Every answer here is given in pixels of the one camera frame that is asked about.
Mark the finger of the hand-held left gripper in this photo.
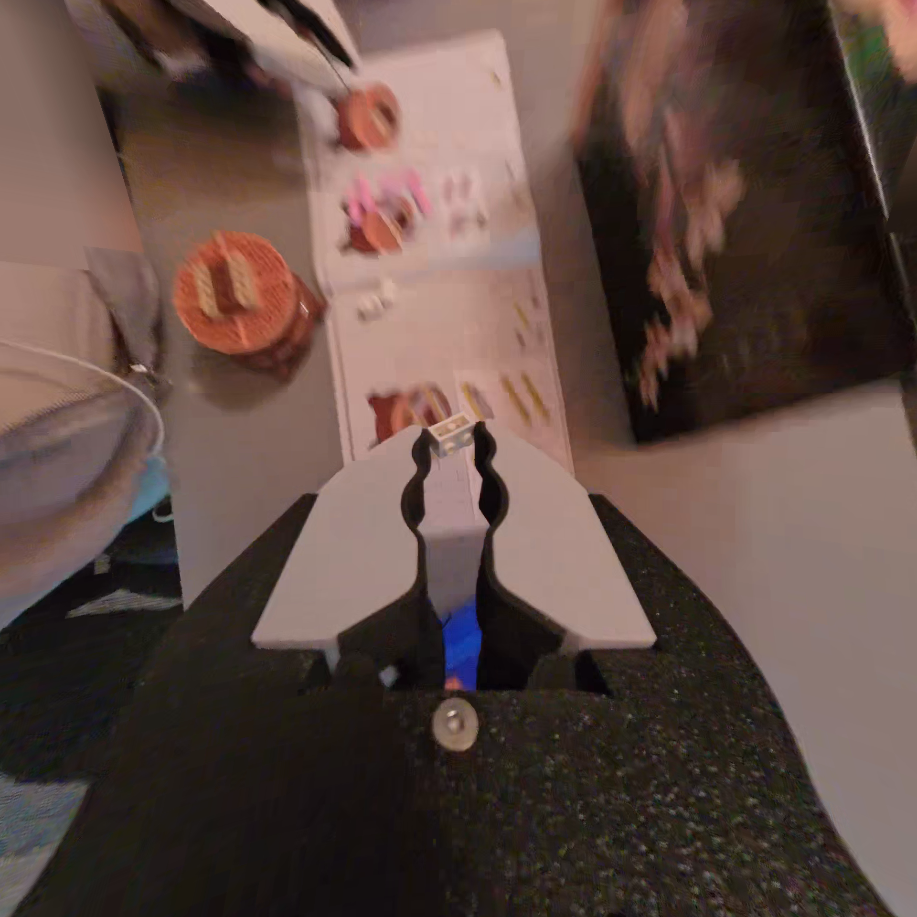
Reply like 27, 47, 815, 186
208, 0, 361, 96

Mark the grey desk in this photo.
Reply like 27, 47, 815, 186
112, 0, 917, 917

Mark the dark building set box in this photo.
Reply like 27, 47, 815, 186
569, 0, 917, 447

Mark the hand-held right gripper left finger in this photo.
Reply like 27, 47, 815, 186
251, 427, 431, 654

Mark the round orange lego pot build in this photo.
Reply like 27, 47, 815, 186
172, 233, 299, 355

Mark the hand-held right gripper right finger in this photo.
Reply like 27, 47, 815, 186
480, 426, 657, 654

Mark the white cord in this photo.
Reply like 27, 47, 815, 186
0, 337, 167, 431

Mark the open building instruction booklet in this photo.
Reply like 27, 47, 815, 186
294, 32, 576, 477

